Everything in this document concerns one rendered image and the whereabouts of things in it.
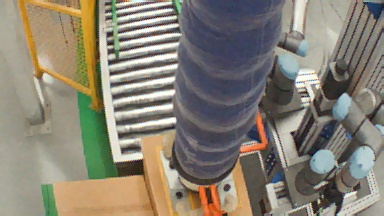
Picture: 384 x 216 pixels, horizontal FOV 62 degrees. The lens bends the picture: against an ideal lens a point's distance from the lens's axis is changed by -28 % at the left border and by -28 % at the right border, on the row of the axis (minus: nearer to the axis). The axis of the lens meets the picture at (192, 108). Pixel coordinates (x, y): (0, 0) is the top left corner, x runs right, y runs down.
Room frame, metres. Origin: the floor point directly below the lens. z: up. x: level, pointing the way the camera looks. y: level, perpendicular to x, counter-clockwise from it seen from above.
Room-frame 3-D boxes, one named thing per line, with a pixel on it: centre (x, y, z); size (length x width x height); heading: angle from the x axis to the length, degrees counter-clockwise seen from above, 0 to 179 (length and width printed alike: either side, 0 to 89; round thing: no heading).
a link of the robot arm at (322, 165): (0.70, -0.57, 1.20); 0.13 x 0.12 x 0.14; 46
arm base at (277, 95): (1.17, -0.40, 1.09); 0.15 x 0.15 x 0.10
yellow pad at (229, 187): (0.71, -0.15, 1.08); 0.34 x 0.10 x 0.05; 17
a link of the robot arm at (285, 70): (1.17, -0.39, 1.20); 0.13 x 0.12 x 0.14; 77
